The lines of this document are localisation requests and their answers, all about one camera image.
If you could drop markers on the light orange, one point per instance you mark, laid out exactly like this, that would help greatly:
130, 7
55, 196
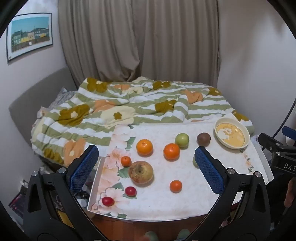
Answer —
144, 147

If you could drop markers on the small green fruit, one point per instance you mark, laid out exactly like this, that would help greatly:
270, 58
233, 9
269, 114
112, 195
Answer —
195, 163

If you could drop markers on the deep-coloured orange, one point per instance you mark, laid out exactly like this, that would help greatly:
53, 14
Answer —
171, 151

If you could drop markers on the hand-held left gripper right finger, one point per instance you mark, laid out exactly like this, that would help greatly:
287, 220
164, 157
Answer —
209, 171

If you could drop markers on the person's right hand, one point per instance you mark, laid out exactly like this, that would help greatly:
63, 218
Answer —
290, 192

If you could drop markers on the small mandarin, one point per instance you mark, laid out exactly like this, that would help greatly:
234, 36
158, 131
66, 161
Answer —
126, 161
175, 186

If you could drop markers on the striped floral blanket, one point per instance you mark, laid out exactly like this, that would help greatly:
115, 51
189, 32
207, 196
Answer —
120, 104

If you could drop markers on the red cherry tomato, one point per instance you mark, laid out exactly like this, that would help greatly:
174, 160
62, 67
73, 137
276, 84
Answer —
130, 191
108, 201

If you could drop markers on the green slipper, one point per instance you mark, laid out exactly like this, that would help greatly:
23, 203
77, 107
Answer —
183, 234
151, 236

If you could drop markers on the beige curtain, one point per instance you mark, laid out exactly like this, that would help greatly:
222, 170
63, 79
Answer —
138, 39

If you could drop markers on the brown kiwi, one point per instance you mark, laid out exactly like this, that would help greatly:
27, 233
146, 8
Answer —
203, 139

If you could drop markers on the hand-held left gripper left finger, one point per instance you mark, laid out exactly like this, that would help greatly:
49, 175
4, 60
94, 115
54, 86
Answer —
84, 169

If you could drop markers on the grey padded headboard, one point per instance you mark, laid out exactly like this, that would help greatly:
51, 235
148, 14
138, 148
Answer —
37, 92

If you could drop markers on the green apple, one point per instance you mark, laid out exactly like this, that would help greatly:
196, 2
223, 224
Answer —
182, 139

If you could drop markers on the cream oval bowl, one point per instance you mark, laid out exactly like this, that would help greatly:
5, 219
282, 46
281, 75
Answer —
232, 133

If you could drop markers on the large russet apple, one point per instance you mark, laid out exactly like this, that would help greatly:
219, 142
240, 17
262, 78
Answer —
141, 172

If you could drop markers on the framed wall poster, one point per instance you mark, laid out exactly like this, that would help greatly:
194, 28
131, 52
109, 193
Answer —
30, 36

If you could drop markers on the floral white tablecloth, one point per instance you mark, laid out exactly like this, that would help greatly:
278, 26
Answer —
157, 201

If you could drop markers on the grey patterned pillow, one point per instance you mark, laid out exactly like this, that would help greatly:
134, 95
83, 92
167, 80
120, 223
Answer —
62, 97

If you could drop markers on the dark tablet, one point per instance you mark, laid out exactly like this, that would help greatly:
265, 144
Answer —
16, 205

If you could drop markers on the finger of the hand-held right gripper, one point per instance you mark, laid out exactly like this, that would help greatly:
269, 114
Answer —
290, 132
269, 141

